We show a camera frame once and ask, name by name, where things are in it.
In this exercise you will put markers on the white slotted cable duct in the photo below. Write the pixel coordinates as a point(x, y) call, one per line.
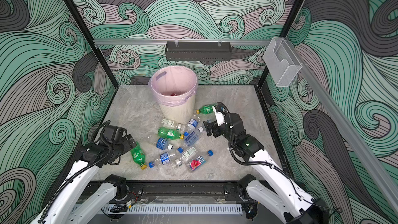
point(184, 209)

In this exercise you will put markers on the pink bin liner bag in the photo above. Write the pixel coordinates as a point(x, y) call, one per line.
point(173, 79)

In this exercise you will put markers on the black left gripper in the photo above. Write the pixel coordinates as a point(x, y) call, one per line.
point(128, 145)

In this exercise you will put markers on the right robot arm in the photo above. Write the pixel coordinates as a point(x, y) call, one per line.
point(282, 196)

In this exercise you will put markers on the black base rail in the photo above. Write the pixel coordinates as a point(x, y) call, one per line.
point(147, 190)

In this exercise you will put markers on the clear bottle green white label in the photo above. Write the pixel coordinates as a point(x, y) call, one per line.
point(182, 156)

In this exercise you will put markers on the clear bottle pink label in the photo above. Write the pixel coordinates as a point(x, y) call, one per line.
point(198, 160)

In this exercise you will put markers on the clear square bottle green label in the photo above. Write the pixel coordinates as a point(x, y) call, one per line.
point(171, 124)

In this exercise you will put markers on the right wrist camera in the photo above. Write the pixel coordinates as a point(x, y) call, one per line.
point(219, 115)

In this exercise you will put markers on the clear bottle blue label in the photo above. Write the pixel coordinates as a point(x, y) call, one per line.
point(191, 125)
point(160, 143)

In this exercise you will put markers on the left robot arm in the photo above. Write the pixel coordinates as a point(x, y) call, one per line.
point(61, 206)

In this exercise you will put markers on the pepsi label clear bottle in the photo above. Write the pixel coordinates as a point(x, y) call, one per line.
point(163, 159)

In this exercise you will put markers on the soda water blue bottle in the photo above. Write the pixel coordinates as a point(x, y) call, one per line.
point(191, 139)

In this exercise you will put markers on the white ribbed waste bin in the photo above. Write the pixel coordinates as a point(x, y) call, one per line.
point(180, 114)

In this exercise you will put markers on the clear acrylic wall holder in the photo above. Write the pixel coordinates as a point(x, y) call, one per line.
point(282, 61)

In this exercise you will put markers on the black wall tray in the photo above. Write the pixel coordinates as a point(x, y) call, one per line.
point(198, 51)

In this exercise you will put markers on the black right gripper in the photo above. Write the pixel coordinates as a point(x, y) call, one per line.
point(210, 126)

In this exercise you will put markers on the green bottle near bin right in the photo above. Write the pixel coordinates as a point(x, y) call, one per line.
point(206, 109)

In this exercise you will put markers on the aluminium back rail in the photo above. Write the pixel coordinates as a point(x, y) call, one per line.
point(142, 41)

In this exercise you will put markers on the green bottle yellow cap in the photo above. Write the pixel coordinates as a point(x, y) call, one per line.
point(138, 156)
point(170, 134)

